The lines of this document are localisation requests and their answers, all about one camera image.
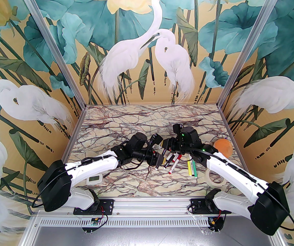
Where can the white digital timer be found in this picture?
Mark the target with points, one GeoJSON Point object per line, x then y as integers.
{"type": "Point", "coordinates": [94, 179]}

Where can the green highlighter pen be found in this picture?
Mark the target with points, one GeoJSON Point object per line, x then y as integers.
{"type": "Point", "coordinates": [194, 169]}

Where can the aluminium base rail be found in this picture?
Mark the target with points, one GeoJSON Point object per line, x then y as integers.
{"type": "Point", "coordinates": [152, 206]}

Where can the grey metal panel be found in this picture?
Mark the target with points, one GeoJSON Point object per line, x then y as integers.
{"type": "Point", "coordinates": [149, 237]}

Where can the clear plastic bag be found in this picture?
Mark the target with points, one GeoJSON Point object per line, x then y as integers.
{"type": "Point", "coordinates": [205, 231]}

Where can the orange round sponge ball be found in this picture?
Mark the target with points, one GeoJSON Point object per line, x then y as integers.
{"type": "Point", "coordinates": [223, 147]}

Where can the small green circuit board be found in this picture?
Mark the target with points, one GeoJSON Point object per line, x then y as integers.
{"type": "Point", "coordinates": [94, 222]}

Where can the yellow highlighter pen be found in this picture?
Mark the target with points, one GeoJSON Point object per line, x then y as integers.
{"type": "Point", "coordinates": [189, 168]}

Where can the white marker pen red end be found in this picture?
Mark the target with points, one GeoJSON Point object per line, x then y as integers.
{"type": "Point", "coordinates": [174, 166]}

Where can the white masking tape roll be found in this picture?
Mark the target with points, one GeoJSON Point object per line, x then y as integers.
{"type": "Point", "coordinates": [213, 185]}

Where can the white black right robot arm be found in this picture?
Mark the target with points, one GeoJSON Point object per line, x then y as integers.
{"type": "Point", "coordinates": [229, 173]}

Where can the yellow power connector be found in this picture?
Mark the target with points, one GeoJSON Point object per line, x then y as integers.
{"type": "Point", "coordinates": [212, 222]}

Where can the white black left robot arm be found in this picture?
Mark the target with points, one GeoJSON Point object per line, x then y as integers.
{"type": "Point", "coordinates": [90, 169]}

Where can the white whiteboard marker pen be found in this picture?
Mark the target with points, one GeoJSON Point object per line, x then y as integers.
{"type": "Point", "coordinates": [166, 163]}

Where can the aluminium corner post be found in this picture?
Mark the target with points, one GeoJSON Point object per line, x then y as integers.
{"type": "Point", "coordinates": [248, 45]}
{"type": "Point", "coordinates": [55, 45]}

